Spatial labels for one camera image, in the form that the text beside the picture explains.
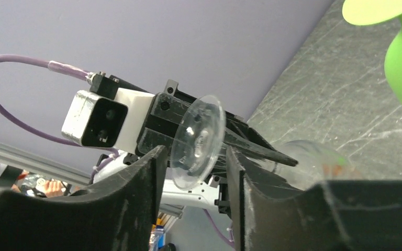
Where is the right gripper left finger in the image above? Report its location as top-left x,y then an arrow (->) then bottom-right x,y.
0,146 -> 168,250

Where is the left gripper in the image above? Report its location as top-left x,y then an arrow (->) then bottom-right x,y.
135,79 -> 298,166

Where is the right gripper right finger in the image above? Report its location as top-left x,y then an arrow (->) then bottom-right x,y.
226,147 -> 402,250

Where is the clear wine glass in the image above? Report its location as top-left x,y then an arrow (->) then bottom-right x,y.
169,95 -> 361,190

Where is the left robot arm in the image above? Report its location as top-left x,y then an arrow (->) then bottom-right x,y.
93,80 -> 298,214

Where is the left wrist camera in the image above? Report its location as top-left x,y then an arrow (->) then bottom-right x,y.
61,73 -> 155,153

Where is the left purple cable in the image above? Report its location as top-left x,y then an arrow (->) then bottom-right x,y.
0,54 -> 237,248

